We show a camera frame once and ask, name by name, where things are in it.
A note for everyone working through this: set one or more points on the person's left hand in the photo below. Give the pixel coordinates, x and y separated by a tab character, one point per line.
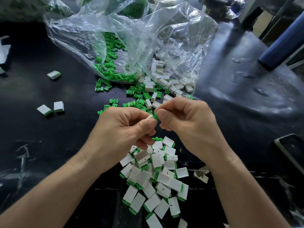
116	137

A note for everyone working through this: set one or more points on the person's right hand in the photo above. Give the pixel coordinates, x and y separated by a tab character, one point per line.
192	125

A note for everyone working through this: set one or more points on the green plastic part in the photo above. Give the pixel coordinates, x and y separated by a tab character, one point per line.
155	115

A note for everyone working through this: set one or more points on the white plastic part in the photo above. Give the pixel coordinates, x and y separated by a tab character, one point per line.
151	116

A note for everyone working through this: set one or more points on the heap of white caps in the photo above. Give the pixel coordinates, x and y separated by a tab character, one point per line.
166	83

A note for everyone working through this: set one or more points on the pile of assembled white-green pieces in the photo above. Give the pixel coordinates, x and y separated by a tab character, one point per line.
154	187

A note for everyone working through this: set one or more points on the assembled white-green part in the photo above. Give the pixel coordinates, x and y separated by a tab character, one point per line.
54	75
59	106
44	110
2	71

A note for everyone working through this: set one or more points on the pile of green clips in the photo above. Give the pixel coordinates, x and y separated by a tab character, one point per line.
110	64

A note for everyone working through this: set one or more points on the person's left forearm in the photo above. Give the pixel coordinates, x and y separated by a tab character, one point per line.
52	197

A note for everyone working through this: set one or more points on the person's right forearm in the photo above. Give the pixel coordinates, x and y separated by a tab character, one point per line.
247	197

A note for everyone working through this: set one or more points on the empty white shell right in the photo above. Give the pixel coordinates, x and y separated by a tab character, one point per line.
201	174

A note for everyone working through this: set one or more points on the clear plastic bag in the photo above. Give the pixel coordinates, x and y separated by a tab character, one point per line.
183	33

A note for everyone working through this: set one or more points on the black smartphone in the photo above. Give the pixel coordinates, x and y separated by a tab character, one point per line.
292	155

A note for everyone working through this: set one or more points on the blue cylinder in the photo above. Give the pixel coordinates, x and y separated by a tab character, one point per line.
284	42

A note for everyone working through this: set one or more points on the brown cardboard box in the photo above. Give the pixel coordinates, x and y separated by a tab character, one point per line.
262	23

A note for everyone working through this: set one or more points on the plastic bag full of green pieces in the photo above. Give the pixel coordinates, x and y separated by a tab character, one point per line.
133	7

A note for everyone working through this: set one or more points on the white paper sheet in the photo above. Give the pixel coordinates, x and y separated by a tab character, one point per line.
4	53

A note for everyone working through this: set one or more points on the large bag of assembled pieces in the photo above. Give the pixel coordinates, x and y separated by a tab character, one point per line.
28	9

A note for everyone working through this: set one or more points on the white metal frame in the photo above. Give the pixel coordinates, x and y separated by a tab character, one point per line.
247	9

